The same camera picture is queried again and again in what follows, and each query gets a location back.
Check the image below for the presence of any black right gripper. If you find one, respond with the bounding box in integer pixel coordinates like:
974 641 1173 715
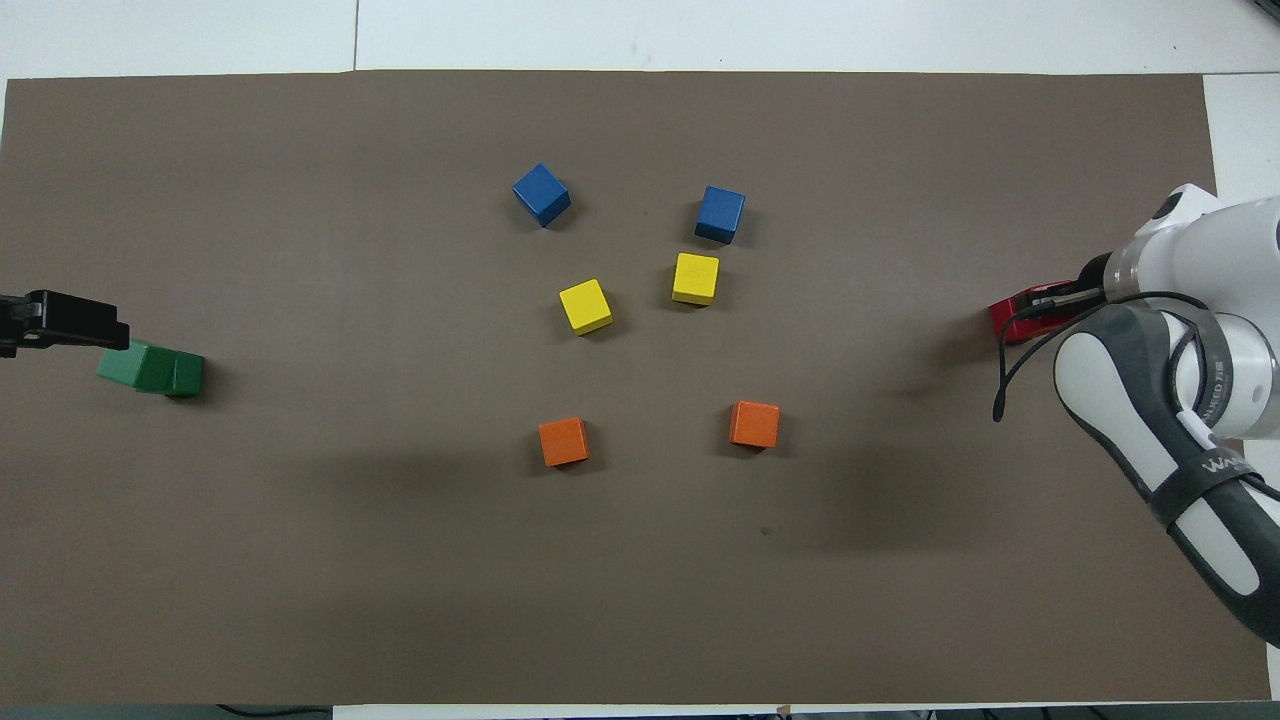
1022 252 1113 319

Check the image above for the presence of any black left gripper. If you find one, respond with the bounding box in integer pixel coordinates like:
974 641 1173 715
0 290 131 358

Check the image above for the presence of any red wooden cube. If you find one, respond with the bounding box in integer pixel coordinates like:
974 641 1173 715
1012 283 1083 333
990 298 1041 346

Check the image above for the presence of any green wooden cube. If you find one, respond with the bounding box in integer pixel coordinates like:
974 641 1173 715
97 340 179 393
165 352 205 399

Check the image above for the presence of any brown table mat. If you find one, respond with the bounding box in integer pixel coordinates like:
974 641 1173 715
0 70 1271 706

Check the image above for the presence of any orange wooden cube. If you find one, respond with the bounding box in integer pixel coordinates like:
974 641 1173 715
729 400 781 450
538 416 590 468

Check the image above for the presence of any blue wooden cube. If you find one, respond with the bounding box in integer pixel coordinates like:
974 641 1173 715
512 163 572 229
695 185 747 246

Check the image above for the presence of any yellow wooden cube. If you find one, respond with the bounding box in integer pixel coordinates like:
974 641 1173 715
558 278 615 337
672 252 721 307

